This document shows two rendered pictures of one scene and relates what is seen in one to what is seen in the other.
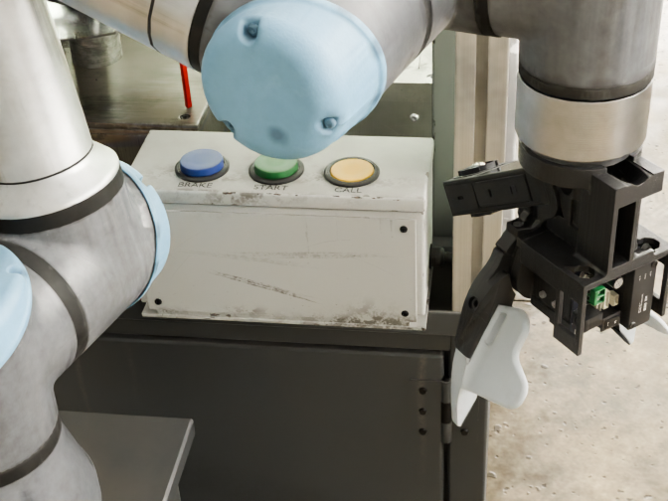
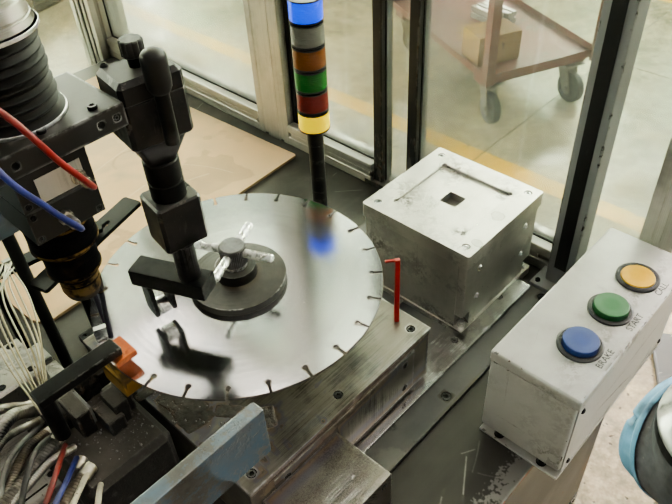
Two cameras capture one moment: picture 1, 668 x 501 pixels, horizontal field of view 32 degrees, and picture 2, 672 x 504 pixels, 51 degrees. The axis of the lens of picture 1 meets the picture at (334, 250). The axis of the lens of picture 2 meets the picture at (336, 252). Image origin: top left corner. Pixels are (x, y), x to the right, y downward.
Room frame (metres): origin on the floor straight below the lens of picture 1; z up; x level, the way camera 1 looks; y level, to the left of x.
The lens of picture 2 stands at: (0.87, 0.67, 1.50)
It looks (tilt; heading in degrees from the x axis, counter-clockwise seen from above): 42 degrees down; 306
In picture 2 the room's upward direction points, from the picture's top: 4 degrees counter-clockwise
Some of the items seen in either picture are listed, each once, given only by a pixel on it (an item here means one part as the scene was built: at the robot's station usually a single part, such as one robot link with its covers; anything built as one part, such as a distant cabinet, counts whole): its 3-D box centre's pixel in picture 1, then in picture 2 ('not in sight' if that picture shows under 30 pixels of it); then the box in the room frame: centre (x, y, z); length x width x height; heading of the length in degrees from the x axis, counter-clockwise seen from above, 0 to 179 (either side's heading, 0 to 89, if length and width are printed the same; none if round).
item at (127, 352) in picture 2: not in sight; (91, 387); (1.33, 0.46, 0.95); 0.10 x 0.03 x 0.07; 80
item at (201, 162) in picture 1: (202, 168); (579, 345); (0.94, 0.12, 0.90); 0.04 x 0.04 x 0.02
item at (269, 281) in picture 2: not in sight; (236, 272); (1.30, 0.27, 0.96); 0.11 x 0.11 x 0.03
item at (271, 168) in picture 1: (276, 170); (610, 310); (0.93, 0.05, 0.90); 0.04 x 0.04 x 0.02
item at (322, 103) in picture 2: not in sight; (312, 97); (1.39, -0.02, 1.02); 0.05 x 0.04 x 0.03; 170
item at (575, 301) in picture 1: (581, 230); not in sight; (0.59, -0.15, 1.05); 0.09 x 0.08 x 0.12; 29
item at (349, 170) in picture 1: (352, 178); (636, 281); (0.92, -0.02, 0.89); 0.04 x 0.04 x 0.02
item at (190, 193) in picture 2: not in sight; (157, 150); (1.28, 0.34, 1.17); 0.06 x 0.05 x 0.20; 71
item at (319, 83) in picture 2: not in sight; (310, 76); (1.39, -0.02, 1.05); 0.05 x 0.04 x 0.03; 170
